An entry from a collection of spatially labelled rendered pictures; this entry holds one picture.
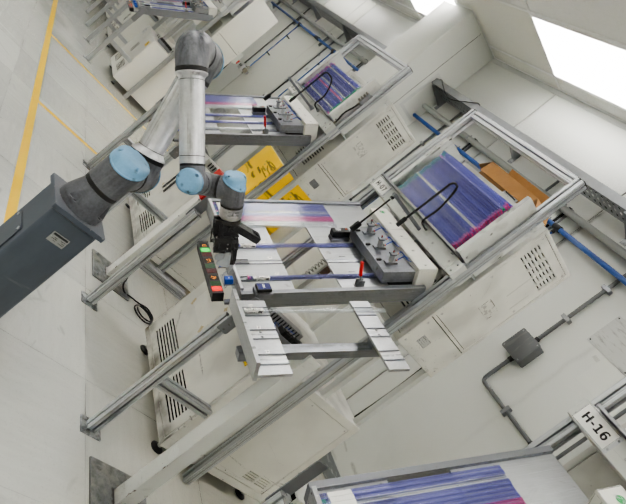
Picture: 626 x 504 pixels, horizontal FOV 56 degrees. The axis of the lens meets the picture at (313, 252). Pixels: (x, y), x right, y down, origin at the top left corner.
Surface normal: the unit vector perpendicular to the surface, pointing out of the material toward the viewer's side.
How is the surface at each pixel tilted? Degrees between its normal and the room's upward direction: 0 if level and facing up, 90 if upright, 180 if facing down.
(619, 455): 90
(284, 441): 90
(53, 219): 90
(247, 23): 90
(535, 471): 44
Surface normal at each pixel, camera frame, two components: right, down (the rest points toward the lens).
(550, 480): 0.18, -0.85
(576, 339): -0.54, -0.59
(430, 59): 0.30, 0.53
